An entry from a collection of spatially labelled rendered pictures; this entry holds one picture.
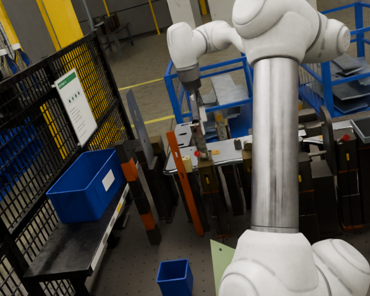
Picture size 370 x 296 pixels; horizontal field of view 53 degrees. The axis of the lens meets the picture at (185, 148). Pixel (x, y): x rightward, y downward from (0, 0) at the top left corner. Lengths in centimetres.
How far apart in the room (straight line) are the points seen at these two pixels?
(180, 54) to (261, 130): 67
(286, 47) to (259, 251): 43
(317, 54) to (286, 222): 43
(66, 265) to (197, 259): 55
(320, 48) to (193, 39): 57
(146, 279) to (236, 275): 83
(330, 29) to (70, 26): 136
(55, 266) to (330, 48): 98
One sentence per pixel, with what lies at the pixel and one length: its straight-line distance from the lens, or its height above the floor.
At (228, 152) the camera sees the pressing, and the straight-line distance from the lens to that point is 157.
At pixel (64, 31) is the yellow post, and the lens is 204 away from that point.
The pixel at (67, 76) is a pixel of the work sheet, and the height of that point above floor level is 144.
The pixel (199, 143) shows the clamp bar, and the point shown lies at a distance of 140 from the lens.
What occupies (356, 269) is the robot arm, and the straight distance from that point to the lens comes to 93.
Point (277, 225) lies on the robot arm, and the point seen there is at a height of 122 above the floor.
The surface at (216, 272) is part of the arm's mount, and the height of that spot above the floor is 98.
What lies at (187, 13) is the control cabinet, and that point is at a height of 81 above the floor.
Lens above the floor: 172
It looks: 25 degrees down
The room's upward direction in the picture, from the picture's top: 16 degrees counter-clockwise
